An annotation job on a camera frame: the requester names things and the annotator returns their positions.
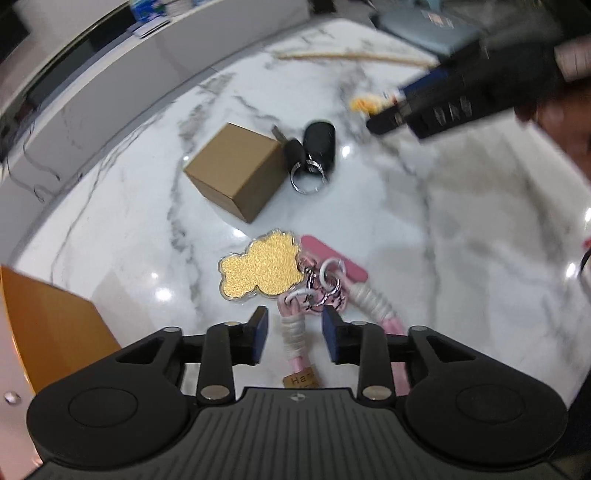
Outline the orange cardboard box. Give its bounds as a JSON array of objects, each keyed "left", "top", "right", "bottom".
[{"left": 0, "top": 264, "right": 123, "bottom": 462}]

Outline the black cable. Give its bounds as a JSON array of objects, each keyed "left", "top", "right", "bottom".
[{"left": 4, "top": 138, "right": 63, "bottom": 204}]

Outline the pink rope lanyard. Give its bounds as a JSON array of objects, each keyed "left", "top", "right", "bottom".
[{"left": 276, "top": 257, "right": 413, "bottom": 398}]

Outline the black car key bunch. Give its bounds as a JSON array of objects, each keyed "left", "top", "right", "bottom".
[{"left": 271, "top": 120, "right": 337, "bottom": 196}]

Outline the gold glitter bear keychain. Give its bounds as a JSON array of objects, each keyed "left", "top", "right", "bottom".
[{"left": 218, "top": 229, "right": 306, "bottom": 304}]

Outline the small brown cardboard box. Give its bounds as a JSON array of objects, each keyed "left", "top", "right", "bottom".
[{"left": 183, "top": 122, "right": 288, "bottom": 225}]

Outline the thin wooden stick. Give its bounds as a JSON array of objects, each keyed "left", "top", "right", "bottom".
[{"left": 276, "top": 49, "right": 435, "bottom": 69}]

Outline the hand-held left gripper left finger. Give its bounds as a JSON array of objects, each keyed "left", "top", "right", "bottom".
[{"left": 115, "top": 305, "right": 269, "bottom": 404}]

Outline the grey blue booklet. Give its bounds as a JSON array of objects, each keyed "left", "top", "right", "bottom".
[{"left": 373, "top": 4, "right": 483, "bottom": 55}]

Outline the pink flat nail file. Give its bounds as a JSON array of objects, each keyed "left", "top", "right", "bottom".
[{"left": 300, "top": 234, "right": 371, "bottom": 285}]

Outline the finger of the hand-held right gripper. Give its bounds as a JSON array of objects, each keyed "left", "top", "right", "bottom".
[
  {"left": 398, "top": 65, "right": 468, "bottom": 104},
  {"left": 366, "top": 85, "right": 472, "bottom": 139}
]

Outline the white marble desktop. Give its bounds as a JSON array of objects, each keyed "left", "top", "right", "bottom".
[{"left": 9, "top": 18, "right": 591, "bottom": 402}]

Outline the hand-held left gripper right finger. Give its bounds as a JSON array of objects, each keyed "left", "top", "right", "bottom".
[{"left": 322, "top": 306, "right": 477, "bottom": 403}]

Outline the person's right hand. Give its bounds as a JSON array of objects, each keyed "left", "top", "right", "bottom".
[{"left": 514, "top": 34, "right": 591, "bottom": 182}]

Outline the small colourful doll charm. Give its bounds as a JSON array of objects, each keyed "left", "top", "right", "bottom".
[{"left": 349, "top": 90, "right": 403, "bottom": 117}]

